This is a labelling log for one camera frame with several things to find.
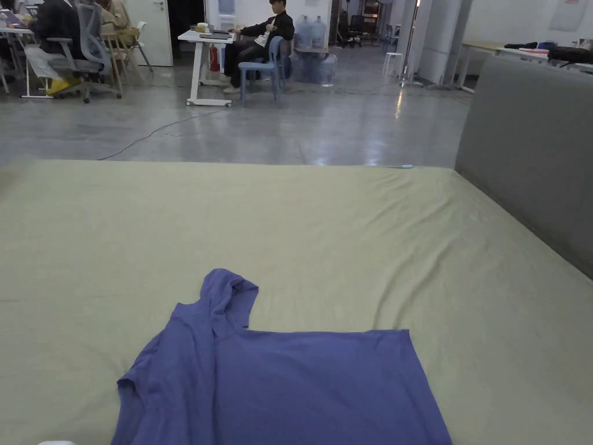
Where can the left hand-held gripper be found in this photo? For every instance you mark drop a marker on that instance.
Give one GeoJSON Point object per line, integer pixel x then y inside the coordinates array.
{"type": "Point", "coordinates": [56, 442]}

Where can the blue shirt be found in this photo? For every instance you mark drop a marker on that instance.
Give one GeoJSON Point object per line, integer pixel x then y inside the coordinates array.
{"type": "Point", "coordinates": [296, 389]}

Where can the bed with pale green sheet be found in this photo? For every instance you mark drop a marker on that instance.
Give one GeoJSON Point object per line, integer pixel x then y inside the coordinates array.
{"type": "Point", "coordinates": [324, 232]}

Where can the red fire extinguisher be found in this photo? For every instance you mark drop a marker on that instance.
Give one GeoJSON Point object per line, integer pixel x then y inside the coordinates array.
{"type": "Point", "coordinates": [214, 58]}

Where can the white desk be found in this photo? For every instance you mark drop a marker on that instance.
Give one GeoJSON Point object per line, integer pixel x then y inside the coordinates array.
{"type": "Point", "coordinates": [204, 39]}

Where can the small light blue object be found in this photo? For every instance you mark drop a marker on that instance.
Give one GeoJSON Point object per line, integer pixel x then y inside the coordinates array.
{"type": "Point", "coordinates": [404, 166]}

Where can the blue water bottle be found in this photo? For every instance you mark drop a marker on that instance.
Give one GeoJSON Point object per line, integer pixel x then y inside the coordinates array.
{"type": "Point", "coordinates": [318, 31]}
{"type": "Point", "coordinates": [303, 31]}
{"type": "Point", "coordinates": [327, 68]}

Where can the grey padded headboard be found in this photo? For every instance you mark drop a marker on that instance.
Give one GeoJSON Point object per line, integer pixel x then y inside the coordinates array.
{"type": "Point", "coordinates": [533, 162]}

